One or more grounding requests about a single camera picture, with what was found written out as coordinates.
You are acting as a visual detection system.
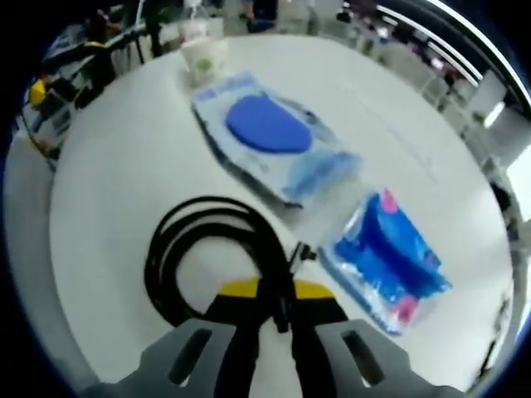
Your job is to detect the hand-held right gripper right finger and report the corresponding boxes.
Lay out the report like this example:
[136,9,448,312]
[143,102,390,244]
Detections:
[290,279,457,398]

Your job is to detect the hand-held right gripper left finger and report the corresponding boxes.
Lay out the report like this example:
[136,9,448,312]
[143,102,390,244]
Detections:
[82,278,266,398]

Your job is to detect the blue tissue pack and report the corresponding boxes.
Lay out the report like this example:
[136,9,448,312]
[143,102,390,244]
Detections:
[317,188,453,337]

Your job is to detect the clear plastic water bottle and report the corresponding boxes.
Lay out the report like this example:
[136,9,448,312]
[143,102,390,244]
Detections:
[178,2,211,46]

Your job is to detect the white paper cup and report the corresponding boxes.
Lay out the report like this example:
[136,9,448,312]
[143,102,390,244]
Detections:
[181,39,230,86]

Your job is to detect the black cable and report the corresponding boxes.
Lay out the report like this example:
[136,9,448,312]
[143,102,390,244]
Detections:
[143,197,320,335]

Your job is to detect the blue pouch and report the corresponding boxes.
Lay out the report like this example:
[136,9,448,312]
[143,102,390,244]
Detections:
[191,70,362,208]

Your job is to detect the white table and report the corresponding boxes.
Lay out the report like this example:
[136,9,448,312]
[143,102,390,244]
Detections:
[3,35,519,398]

